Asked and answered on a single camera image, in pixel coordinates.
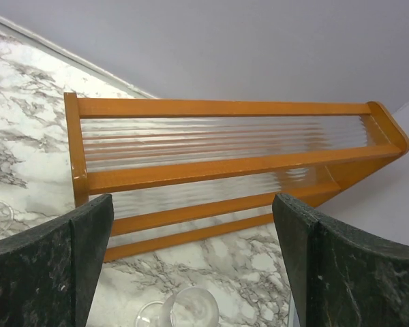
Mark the wooden rack with clear rods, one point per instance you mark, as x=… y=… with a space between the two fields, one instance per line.
x=181 y=171

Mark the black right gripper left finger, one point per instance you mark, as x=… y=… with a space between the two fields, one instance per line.
x=49 y=273

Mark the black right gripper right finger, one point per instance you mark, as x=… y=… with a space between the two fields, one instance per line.
x=340 y=275

